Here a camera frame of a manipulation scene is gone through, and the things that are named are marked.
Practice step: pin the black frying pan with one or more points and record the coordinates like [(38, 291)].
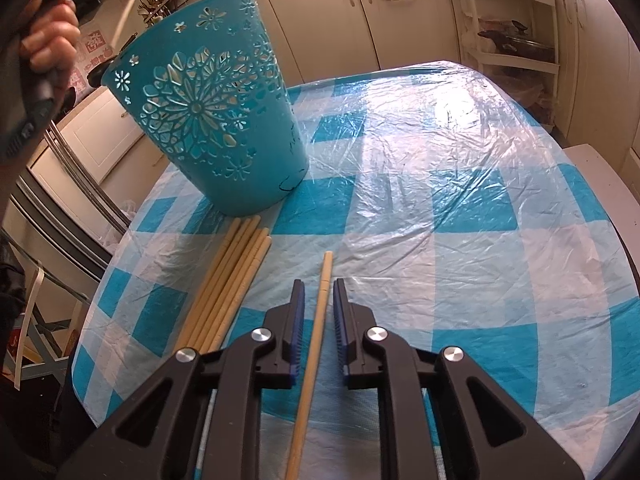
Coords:
[(100, 76)]

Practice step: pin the blue white checked tablecloth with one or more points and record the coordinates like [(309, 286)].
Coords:
[(450, 260)]

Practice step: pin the dark cooking pot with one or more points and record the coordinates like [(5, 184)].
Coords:
[(520, 47)]

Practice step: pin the cream cabinet with drawers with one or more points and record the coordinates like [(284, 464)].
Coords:
[(600, 60)]

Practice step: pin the chrome tube chair frame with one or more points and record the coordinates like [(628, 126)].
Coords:
[(75, 200)]

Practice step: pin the cream low kitchen cabinet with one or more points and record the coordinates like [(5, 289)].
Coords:
[(100, 130)]

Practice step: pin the pile of wooden chopsticks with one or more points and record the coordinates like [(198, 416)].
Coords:
[(225, 285)]

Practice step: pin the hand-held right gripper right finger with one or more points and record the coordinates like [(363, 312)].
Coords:
[(340, 330)]

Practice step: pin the clear plastic table cover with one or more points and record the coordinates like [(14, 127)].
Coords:
[(400, 125)]

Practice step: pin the pale wooden chopstick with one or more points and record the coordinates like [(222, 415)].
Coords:
[(131, 7), (320, 310)]

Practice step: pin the white chair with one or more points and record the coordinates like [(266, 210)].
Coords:
[(32, 310)]

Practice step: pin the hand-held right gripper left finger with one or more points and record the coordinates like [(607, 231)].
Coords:
[(299, 325)]

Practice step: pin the person's left hand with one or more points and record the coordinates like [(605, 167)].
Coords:
[(50, 35)]

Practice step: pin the white side table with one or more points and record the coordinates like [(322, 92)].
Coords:
[(600, 180)]

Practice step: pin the teal perforated plastic basket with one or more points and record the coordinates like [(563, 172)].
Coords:
[(260, 180)]

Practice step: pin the cream corner kitchen cabinets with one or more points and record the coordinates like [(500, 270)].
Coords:
[(310, 20)]

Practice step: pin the white plastic bag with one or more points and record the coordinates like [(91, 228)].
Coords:
[(122, 220)]

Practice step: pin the white shelf rack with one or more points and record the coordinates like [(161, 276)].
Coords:
[(550, 35)]

